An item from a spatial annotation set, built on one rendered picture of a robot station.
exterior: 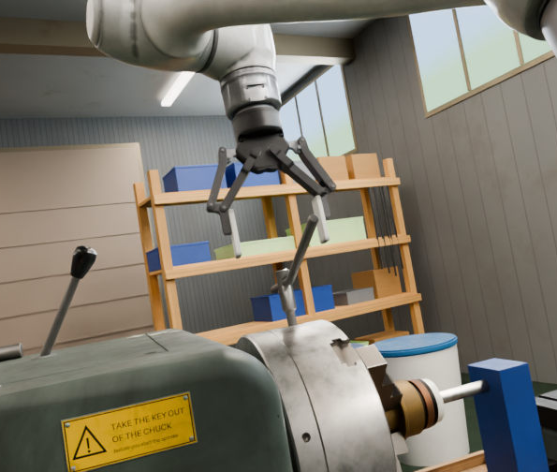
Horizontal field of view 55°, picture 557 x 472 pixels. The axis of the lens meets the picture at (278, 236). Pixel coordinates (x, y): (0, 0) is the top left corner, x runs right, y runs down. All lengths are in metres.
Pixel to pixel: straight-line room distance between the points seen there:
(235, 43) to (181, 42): 0.11
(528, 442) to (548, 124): 4.18
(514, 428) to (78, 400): 0.68
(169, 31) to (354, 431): 0.55
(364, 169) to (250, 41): 4.99
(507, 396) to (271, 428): 0.51
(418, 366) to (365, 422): 2.83
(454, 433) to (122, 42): 3.28
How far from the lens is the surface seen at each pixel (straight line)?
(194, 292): 8.23
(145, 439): 0.52
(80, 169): 8.10
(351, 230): 5.46
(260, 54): 0.86
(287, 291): 0.82
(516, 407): 0.97
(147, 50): 0.77
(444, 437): 3.68
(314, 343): 0.74
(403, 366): 3.52
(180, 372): 0.51
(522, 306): 5.34
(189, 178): 4.76
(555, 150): 4.97
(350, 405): 0.69
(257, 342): 0.74
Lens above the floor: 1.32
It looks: 4 degrees up
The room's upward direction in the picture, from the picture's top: 10 degrees counter-clockwise
